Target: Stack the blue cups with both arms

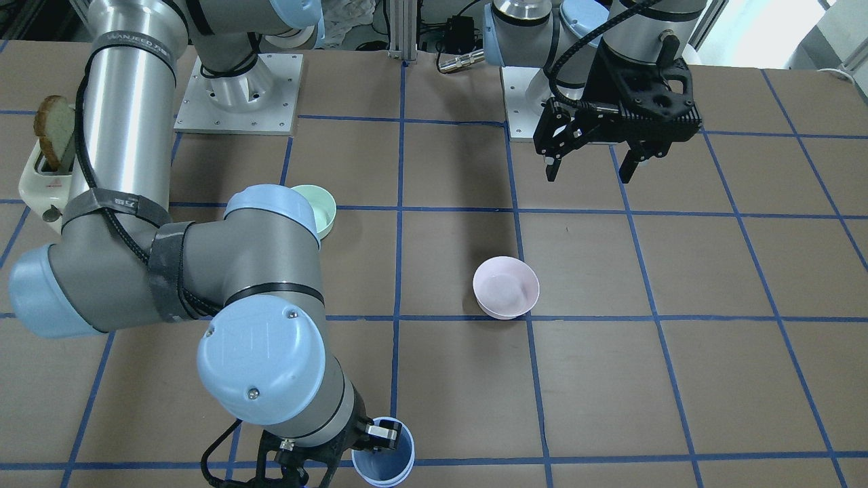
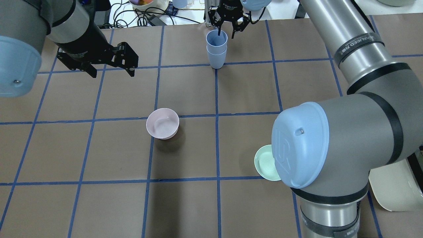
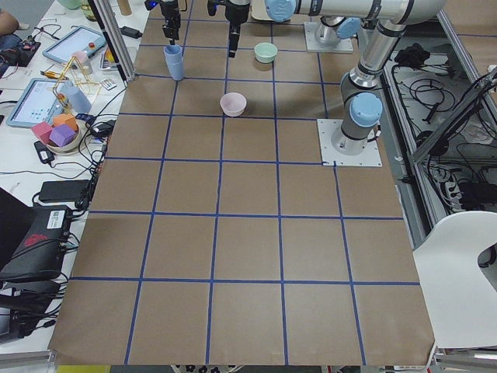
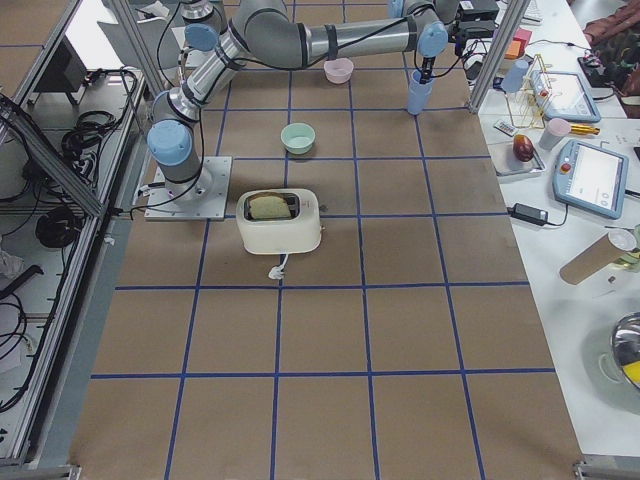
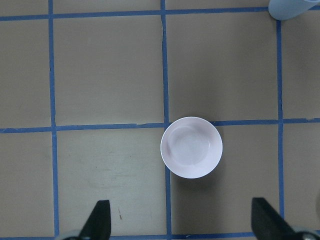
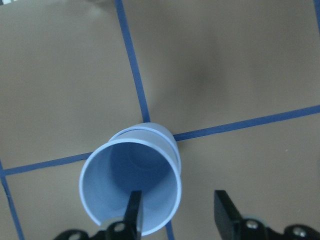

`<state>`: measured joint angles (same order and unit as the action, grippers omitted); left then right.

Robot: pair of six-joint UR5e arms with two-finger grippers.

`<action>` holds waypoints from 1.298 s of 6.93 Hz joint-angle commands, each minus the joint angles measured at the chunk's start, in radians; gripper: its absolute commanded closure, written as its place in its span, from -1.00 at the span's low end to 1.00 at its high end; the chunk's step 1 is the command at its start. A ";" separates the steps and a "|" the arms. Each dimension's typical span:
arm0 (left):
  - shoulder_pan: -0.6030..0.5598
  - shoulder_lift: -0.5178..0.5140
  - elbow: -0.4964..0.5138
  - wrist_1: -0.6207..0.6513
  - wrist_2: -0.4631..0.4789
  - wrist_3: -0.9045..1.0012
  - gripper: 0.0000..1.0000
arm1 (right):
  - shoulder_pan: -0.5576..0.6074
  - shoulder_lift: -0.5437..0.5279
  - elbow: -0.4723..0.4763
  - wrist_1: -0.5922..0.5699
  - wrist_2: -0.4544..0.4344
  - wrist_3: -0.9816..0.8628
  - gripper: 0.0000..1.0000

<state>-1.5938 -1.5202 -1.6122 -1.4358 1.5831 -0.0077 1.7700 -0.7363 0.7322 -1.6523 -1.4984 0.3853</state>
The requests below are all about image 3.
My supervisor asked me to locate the cardboard tube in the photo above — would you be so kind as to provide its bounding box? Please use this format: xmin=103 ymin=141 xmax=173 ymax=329
xmin=117 ymin=0 xmax=132 ymax=16

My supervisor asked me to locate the pink cup on table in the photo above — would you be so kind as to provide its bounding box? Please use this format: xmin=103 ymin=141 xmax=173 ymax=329
xmin=72 ymin=51 xmax=89 ymax=67

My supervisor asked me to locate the blue cup on rack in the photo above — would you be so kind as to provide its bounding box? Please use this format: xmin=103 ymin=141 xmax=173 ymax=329
xmin=61 ymin=84 xmax=92 ymax=113

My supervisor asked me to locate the white chair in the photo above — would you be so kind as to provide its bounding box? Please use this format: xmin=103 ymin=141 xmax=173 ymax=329
xmin=413 ymin=211 xmax=496 ymax=349

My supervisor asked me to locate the black power adapter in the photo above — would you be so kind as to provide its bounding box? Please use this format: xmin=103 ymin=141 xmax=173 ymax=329
xmin=120 ymin=26 xmax=143 ymax=39

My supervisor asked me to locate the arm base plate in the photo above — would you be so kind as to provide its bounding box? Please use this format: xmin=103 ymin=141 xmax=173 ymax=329
xmin=304 ymin=22 xmax=353 ymax=54
xmin=317 ymin=119 xmax=382 ymax=167

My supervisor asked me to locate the teach pendant tablet far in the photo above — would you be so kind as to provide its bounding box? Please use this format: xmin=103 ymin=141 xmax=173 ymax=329
xmin=42 ymin=26 xmax=106 ymax=64

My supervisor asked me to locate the teach pendant tablet near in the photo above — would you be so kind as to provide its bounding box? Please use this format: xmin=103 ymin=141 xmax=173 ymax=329
xmin=6 ymin=78 xmax=64 ymax=128

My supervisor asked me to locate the gold wire rack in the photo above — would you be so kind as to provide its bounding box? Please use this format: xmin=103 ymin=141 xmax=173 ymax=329
xmin=52 ymin=57 xmax=102 ymax=113

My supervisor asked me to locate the small remote control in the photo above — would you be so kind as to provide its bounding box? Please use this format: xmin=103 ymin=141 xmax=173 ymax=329
xmin=100 ymin=78 xmax=117 ymax=91

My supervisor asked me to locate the pink bowl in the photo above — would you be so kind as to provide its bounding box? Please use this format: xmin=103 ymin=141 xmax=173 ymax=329
xmin=220 ymin=92 xmax=247 ymax=117

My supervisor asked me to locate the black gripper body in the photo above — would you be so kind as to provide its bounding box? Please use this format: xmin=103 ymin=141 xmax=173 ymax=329
xmin=161 ymin=0 xmax=181 ymax=27
xmin=224 ymin=0 xmax=251 ymax=26

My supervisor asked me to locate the bowl of coloured blocks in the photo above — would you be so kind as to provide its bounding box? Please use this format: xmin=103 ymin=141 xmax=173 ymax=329
xmin=31 ymin=113 xmax=82 ymax=155

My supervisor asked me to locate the teach pendant tablet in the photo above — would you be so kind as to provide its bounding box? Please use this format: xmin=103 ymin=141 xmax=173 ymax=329
xmin=6 ymin=78 xmax=64 ymax=128
xmin=42 ymin=26 xmax=106 ymax=64

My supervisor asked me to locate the aluminium frame post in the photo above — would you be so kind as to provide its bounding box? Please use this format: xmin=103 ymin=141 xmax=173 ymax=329
xmin=89 ymin=0 xmax=136 ymax=82

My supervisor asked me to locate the black power brick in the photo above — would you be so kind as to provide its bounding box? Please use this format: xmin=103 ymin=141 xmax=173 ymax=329
xmin=38 ymin=180 xmax=89 ymax=203

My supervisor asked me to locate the black laptop computer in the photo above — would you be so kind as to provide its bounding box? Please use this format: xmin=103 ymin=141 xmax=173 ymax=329
xmin=1 ymin=190 xmax=71 ymax=283

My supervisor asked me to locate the green bowl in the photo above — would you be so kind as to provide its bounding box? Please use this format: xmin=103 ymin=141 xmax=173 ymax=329
xmin=254 ymin=42 xmax=278 ymax=64

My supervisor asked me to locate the blue cup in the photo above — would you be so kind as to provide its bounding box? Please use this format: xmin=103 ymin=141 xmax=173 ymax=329
xmin=163 ymin=44 xmax=183 ymax=64
xmin=166 ymin=60 xmax=184 ymax=81
xmin=61 ymin=84 xmax=92 ymax=113

